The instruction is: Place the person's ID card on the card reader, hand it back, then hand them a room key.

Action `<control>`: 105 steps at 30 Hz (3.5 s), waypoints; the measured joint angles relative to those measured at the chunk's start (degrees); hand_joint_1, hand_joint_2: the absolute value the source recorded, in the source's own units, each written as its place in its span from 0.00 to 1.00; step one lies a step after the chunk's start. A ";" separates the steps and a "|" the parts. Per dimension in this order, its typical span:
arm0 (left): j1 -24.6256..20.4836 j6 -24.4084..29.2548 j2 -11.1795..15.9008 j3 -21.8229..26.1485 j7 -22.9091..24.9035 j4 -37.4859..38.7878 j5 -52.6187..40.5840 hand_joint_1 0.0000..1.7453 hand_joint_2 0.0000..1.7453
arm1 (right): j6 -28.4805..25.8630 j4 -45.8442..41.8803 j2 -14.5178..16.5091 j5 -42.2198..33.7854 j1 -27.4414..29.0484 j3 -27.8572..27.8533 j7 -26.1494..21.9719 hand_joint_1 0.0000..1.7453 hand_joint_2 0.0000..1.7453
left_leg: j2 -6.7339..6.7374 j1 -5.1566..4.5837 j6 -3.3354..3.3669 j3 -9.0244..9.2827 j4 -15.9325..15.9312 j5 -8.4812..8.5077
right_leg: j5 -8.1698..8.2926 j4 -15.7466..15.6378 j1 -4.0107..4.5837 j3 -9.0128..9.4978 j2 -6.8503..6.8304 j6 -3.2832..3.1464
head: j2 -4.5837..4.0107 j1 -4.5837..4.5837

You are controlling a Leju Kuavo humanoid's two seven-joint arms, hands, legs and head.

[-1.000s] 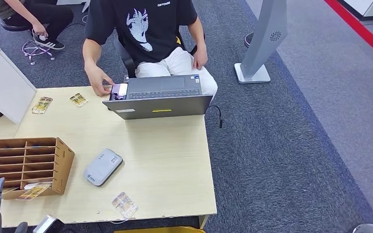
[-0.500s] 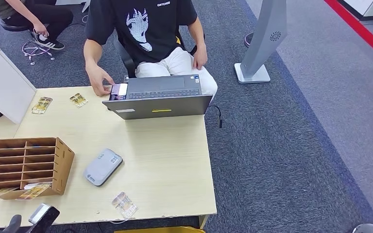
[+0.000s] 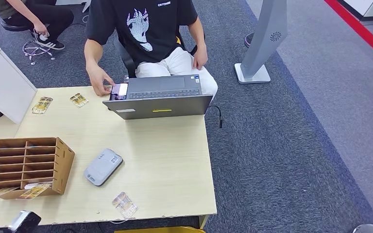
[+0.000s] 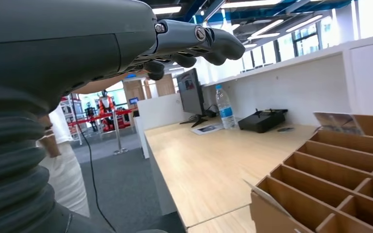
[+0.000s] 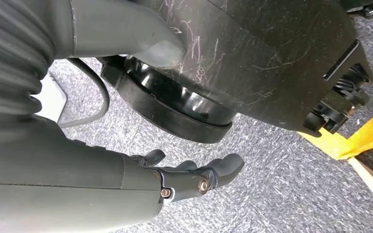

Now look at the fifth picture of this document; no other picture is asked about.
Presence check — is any black round base disc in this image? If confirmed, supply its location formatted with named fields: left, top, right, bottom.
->
left=100, top=55, right=233, bottom=144

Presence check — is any black bolted bracket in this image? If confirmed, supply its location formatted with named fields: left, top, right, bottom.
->
left=340, top=0, right=373, bottom=18

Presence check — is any white flat plate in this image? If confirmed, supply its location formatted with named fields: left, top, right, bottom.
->
left=32, top=73, right=68, bottom=123

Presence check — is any black scratched base panel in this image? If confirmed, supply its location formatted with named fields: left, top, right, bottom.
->
left=127, top=0, right=373, bottom=134

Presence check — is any yellow floor tape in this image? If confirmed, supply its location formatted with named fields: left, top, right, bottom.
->
left=297, top=102, right=373, bottom=161

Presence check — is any grey cable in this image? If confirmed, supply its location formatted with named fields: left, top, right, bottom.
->
left=57, top=58, right=111, bottom=129

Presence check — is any black caster wheel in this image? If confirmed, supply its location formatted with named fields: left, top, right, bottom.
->
left=303, top=64, right=371, bottom=135

